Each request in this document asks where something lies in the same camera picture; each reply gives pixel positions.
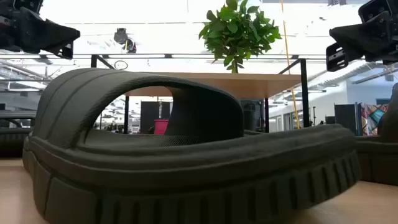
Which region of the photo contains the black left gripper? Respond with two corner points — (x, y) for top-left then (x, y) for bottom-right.
(0, 0), (81, 60)

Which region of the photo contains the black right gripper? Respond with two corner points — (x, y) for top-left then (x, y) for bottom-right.
(325, 0), (398, 72)

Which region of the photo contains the black hanging device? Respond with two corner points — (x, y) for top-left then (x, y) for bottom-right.
(113, 27), (137, 54)

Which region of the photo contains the red bin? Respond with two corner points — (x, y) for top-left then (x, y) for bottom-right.
(154, 119), (170, 135)

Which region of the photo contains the wooden shelf with black frame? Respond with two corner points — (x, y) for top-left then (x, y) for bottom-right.
(90, 54), (310, 134)

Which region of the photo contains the colourful patterned panel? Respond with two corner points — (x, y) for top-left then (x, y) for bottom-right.
(361, 104), (389, 137)

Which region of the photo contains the black rubber slide sandal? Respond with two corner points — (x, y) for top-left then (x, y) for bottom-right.
(0, 110), (37, 158)
(354, 83), (398, 187)
(22, 67), (361, 224)

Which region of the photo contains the green potted plant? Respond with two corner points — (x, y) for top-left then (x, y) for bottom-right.
(198, 0), (282, 132)

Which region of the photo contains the yellow cable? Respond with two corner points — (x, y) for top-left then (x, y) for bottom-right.
(280, 0), (302, 130)

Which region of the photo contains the black partition panel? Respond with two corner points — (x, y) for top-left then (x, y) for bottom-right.
(334, 103), (363, 137)

